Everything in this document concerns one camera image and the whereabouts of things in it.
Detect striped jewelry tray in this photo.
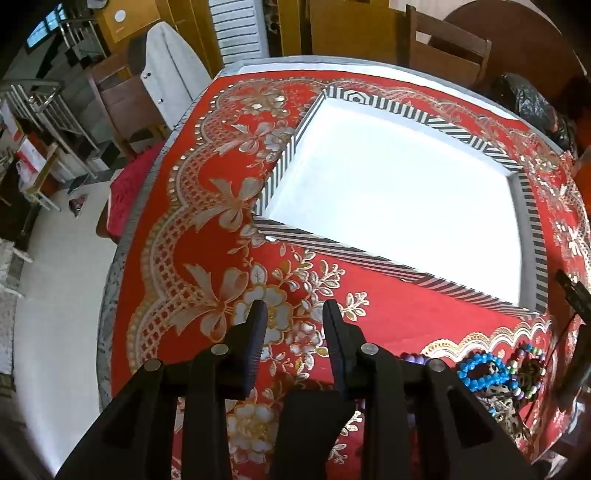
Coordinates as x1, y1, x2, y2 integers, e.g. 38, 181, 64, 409
252, 85, 551, 320

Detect metal rack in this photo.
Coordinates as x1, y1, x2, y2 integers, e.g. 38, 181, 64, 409
0, 78, 101, 178

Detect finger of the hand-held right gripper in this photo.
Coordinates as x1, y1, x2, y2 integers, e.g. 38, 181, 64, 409
555, 270, 591, 319

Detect round wooden table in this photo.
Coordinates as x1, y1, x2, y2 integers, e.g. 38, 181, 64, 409
429, 0, 591, 95

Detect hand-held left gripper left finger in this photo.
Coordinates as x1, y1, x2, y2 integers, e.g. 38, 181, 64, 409
55, 300, 269, 480

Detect red floral tablecloth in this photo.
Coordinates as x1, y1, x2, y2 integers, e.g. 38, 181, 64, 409
111, 76, 591, 480

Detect black plastic bag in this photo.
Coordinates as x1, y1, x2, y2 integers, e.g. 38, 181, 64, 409
488, 71, 579, 154

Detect multicolour bead bracelet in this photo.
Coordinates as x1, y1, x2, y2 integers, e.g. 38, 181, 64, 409
508, 344, 548, 400

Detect white louvered door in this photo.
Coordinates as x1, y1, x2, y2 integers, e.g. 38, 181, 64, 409
208, 0, 271, 70

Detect leopard print bow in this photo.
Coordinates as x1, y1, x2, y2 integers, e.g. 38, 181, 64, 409
478, 360, 533, 445

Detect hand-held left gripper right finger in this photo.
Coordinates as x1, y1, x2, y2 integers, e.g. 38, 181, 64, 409
322, 299, 541, 480

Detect blue bead bracelet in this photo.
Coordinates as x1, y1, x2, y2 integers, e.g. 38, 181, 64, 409
457, 352, 511, 394

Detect red cushion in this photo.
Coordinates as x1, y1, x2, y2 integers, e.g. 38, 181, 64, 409
96, 142, 163, 241

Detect wooden chair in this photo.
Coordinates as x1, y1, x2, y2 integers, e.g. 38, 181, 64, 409
87, 58, 172, 160
405, 6, 493, 89

